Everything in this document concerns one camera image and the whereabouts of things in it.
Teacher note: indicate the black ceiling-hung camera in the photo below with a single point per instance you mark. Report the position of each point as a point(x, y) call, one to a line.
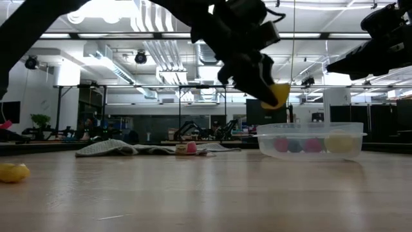
point(140, 57)
point(31, 62)
point(307, 80)

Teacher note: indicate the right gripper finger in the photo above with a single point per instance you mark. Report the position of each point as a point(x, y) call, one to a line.
point(354, 66)

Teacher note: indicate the red object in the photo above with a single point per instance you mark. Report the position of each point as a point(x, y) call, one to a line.
point(5, 124)

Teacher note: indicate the black partition panels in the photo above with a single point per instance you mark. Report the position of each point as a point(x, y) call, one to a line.
point(370, 122)

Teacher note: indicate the black background robot arm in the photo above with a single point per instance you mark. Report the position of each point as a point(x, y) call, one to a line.
point(190, 129)
point(227, 127)

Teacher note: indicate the clear plastic tupperware container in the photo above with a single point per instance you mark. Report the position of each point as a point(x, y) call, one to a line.
point(322, 134)

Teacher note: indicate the dark blackberry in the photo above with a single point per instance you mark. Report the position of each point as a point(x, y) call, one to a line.
point(294, 146)

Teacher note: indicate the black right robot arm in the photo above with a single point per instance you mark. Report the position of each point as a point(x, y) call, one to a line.
point(408, 32)

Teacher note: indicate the small yellow banana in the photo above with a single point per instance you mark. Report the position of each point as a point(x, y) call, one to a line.
point(13, 172)

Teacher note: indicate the small dark red fruit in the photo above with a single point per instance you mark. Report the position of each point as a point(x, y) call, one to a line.
point(281, 145)

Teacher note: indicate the small pink fruit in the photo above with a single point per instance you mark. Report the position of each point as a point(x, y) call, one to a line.
point(192, 147)

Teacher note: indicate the dark wall screen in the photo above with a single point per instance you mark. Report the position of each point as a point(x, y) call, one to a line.
point(9, 112)

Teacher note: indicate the black monitor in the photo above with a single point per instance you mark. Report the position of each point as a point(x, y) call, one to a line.
point(257, 116)

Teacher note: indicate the green potted plant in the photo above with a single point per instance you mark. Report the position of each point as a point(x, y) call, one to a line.
point(40, 120)

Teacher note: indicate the grey knitted cloth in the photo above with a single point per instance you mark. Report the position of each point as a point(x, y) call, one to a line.
point(106, 147)

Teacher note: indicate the red strawberry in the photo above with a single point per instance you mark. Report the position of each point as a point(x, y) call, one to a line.
point(312, 145)

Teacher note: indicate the small pale cup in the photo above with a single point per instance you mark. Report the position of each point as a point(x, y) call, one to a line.
point(181, 149)

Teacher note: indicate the person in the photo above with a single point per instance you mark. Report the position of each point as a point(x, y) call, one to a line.
point(88, 125)

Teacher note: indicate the small black box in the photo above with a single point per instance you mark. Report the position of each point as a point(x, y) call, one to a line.
point(318, 116)

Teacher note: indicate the yellow lemon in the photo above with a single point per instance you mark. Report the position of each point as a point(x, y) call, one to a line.
point(338, 141)
point(282, 93)

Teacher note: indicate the white column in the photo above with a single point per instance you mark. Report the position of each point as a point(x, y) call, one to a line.
point(336, 103)

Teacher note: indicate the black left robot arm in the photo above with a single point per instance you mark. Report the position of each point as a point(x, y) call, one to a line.
point(32, 32)

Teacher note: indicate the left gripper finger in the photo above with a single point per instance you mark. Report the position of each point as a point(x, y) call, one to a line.
point(226, 73)
point(254, 77)

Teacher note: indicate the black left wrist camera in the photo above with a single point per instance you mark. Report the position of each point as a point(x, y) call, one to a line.
point(268, 33)

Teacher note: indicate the black background gantry frame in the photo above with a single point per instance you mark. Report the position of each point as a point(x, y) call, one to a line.
point(202, 86)

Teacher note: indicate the silver air duct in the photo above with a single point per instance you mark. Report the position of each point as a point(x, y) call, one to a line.
point(207, 74)

